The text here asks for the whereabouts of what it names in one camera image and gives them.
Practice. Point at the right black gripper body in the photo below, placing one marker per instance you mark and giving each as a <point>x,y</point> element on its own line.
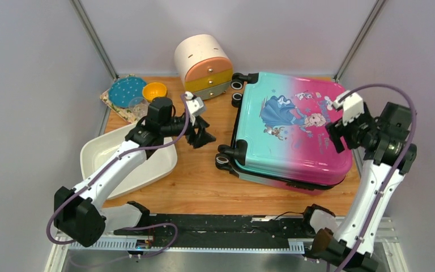
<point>355,131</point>

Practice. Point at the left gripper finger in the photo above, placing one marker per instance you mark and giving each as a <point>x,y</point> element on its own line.
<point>201,138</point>
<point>201,123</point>

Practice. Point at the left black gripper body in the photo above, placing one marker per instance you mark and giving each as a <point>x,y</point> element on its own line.
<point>178,126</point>

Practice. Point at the pink and teal kids suitcase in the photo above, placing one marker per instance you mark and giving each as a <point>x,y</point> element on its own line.
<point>279,135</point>

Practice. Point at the white plastic basin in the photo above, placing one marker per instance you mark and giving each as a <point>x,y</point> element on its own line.
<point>98,150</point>

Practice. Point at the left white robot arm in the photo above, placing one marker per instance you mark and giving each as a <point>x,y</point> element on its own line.
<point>79,212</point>

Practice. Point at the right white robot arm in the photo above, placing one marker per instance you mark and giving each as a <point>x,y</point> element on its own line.
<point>388,158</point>

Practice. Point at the yellow bowl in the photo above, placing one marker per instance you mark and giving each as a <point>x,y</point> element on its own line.
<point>153,90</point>

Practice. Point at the clear glass cup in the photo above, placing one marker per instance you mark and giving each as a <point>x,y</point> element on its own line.
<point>138,107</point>

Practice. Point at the floral patterned placemat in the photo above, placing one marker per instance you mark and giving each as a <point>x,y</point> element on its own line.
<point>124,113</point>

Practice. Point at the round pastel drawer cabinet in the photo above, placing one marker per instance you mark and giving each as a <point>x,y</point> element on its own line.
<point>204,68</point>

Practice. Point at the blue polka dot plate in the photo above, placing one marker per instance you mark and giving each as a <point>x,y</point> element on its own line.
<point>125,89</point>

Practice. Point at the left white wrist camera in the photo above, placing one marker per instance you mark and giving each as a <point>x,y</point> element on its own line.
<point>195,106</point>

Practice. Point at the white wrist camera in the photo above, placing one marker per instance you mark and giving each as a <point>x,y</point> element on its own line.
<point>352,106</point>
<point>195,106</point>

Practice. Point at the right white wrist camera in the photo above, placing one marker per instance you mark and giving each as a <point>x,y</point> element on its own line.
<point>352,106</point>

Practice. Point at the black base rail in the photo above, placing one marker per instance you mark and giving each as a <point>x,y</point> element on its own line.
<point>244,233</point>

